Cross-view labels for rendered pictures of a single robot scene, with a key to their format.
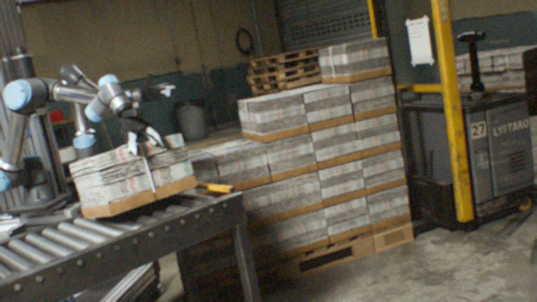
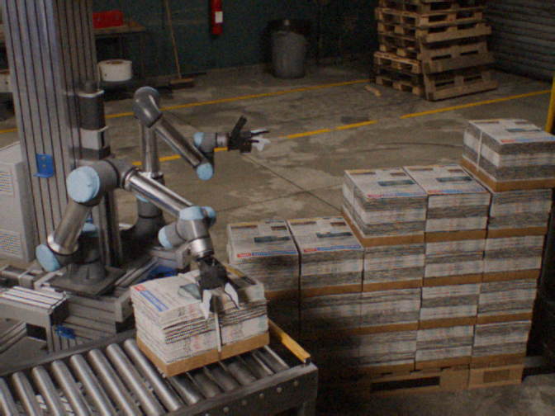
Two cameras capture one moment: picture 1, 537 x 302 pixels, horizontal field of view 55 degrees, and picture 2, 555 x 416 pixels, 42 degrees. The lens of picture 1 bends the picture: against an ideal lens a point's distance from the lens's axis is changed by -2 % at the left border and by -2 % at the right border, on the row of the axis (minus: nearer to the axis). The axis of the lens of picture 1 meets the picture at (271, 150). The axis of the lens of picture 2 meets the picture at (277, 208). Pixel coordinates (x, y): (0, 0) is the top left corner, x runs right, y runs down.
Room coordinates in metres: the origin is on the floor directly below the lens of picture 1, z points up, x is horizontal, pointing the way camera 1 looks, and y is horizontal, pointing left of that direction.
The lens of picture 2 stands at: (0.02, -0.02, 2.23)
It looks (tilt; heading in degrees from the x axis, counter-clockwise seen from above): 23 degrees down; 9
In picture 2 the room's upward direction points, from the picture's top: straight up
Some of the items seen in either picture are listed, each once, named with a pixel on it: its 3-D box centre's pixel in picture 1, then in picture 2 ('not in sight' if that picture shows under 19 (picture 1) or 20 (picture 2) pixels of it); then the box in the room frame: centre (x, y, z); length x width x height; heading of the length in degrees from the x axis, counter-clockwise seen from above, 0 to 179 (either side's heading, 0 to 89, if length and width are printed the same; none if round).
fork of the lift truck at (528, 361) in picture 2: (363, 244); (457, 372); (3.15, -0.47, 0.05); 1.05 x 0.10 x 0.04; 109
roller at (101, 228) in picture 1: (101, 230); (153, 376); (1.92, 0.69, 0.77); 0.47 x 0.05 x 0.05; 40
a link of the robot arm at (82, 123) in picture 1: (79, 109); (149, 145); (3.09, 1.06, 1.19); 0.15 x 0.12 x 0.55; 13
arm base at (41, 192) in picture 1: (37, 192); (87, 266); (2.47, 1.14, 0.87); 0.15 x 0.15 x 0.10
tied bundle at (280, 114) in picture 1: (272, 117); (382, 206); (3.13, -0.04, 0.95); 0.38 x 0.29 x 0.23; 19
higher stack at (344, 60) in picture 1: (365, 144); (494, 255); (3.32, -0.60, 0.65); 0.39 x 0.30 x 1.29; 19
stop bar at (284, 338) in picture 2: (202, 185); (275, 329); (2.22, 0.32, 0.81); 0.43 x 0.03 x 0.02; 40
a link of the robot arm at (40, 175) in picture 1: (29, 168); (83, 240); (2.47, 1.14, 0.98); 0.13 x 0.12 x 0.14; 155
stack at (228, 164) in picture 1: (267, 207); (349, 307); (3.08, 0.09, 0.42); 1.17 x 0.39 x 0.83; 109
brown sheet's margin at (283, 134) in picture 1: (274, 131); (381, 223); (3.13, -0.04, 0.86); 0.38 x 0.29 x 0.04; 19
